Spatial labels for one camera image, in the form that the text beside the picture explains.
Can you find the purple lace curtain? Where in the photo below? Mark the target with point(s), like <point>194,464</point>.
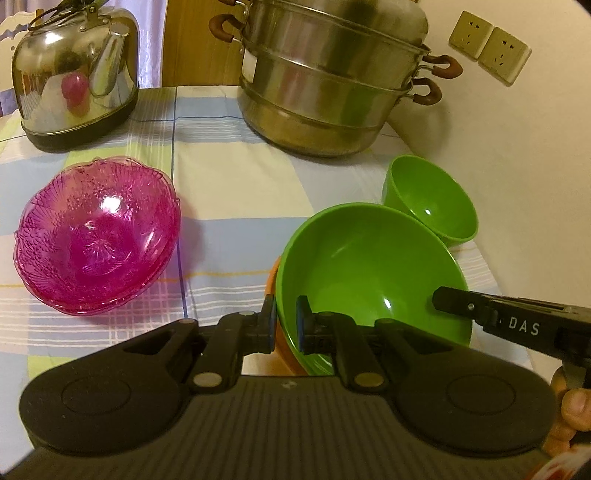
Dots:
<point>150,46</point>

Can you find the stainless steel kettle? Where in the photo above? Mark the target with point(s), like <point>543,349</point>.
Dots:
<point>46,92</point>

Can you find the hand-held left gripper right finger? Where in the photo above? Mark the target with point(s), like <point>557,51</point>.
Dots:
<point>302,325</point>

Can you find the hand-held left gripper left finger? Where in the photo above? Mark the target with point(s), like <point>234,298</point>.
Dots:
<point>270,325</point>

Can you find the beige wall outlet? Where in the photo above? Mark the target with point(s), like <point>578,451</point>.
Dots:
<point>471,34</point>
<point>504,55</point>

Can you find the person's right hand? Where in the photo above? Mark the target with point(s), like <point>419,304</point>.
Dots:
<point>575,406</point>

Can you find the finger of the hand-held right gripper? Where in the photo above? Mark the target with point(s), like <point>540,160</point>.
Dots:
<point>461,302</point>

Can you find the large green plastic bowl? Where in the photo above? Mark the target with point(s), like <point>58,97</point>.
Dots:
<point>369,258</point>

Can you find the checked pastel tablecloth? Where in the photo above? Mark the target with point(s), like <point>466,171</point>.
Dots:
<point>231,184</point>

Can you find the white wooden chair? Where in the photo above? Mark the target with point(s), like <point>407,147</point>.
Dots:
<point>9,27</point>

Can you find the large pink glass bowl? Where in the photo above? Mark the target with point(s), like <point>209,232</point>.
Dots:
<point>97,230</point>

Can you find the orange plastic bowl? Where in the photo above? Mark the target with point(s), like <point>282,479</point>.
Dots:
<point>271,286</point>

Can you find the stainless steel steamer pot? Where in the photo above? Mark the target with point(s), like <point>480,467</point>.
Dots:
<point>323,92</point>

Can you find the wooden door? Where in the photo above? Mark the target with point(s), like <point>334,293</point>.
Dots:
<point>194,46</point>

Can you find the small pink glass plate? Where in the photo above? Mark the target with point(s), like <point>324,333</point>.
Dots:
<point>78,312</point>
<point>55,302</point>

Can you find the small green plastic bowl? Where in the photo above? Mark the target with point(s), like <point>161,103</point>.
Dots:
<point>429,198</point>

